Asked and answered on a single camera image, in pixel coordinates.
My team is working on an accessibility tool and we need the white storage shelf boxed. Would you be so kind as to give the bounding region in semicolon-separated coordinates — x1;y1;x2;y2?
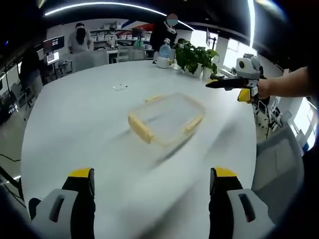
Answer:
90;24;153;48

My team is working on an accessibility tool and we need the monitor on stand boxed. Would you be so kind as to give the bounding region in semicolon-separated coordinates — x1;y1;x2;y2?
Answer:
205;27;218;47

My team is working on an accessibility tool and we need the small screen on stand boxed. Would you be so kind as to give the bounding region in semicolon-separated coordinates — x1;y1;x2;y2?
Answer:
45;51;61;64

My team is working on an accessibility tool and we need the green potted plant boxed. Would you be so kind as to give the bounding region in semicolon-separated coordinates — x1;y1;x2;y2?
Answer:
173;38;220;76

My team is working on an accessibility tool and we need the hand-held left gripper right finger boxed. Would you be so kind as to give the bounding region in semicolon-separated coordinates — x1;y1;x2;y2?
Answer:
208;166;275;239

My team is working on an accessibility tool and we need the grey mesh office chair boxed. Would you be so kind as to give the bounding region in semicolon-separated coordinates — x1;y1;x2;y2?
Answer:
251;123;307;223

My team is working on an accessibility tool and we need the large wall screen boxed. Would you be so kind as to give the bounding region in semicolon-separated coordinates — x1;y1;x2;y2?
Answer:
43;35;65;53

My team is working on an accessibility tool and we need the clear plastic buckle container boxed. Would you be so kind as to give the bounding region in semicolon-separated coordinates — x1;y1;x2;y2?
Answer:
127;92;206;147

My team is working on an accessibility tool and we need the black floor cable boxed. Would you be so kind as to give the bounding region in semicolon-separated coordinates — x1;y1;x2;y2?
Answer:
0;152;21;163

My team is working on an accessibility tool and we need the straight ceiling light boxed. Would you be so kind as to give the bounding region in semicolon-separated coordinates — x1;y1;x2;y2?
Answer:
247;0;258;48

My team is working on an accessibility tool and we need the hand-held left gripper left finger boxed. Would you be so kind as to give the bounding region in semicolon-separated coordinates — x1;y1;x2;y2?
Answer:
28;168;97;239

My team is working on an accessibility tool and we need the small white plant pot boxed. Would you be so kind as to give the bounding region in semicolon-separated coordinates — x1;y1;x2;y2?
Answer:
202;67;213;81

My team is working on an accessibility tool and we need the curved ceiling light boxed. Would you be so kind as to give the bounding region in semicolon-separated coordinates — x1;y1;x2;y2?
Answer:
44;3;195;31

